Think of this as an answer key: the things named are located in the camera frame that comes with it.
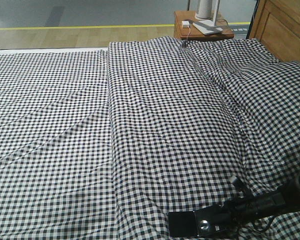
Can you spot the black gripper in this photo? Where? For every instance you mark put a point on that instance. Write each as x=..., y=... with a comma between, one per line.
x=243, y=210

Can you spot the black smartphone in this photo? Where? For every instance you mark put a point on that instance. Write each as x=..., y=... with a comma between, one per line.
x=184, y=224

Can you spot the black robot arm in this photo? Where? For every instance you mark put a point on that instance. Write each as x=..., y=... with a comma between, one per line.
x=290, y=196

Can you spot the checkered bed sheet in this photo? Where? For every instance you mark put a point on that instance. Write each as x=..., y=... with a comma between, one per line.
x=55, y=147

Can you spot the white desk lamp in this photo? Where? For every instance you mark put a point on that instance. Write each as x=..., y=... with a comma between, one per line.
x=206, y=17

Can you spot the checkered duvet cover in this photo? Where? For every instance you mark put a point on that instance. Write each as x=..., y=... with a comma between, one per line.
x=186, y=116

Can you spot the white charger adapter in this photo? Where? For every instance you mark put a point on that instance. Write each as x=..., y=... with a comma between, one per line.
x=185, y=24

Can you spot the wooden headboard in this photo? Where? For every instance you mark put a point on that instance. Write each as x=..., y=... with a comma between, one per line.
x=277, y=26

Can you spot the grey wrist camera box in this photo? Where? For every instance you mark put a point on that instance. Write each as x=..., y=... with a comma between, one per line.
x=238, y=184

